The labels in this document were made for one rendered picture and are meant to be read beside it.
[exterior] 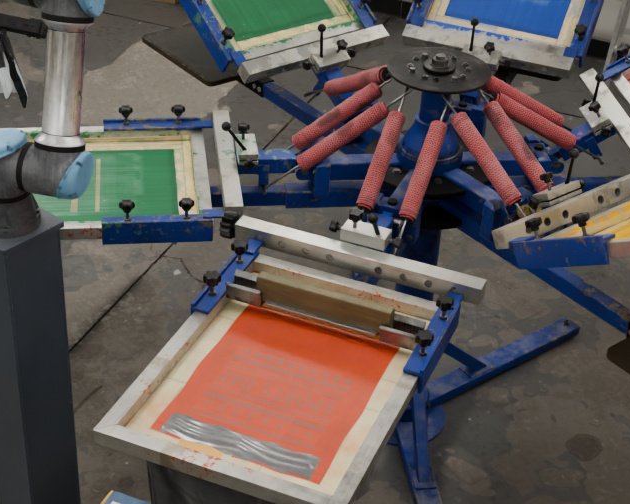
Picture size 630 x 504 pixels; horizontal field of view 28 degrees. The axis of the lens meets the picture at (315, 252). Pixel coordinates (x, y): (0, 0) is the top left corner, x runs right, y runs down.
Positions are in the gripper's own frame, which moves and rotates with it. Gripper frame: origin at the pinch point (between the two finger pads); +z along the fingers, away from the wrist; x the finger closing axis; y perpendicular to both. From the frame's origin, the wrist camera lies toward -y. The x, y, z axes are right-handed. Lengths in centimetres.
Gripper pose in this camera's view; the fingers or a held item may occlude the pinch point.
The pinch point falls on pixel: (20, 103)
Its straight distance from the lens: 237.6
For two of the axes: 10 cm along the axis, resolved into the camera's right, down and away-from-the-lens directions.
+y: -9.6, 2.9, -0.2
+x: 0.2, 0.1, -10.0
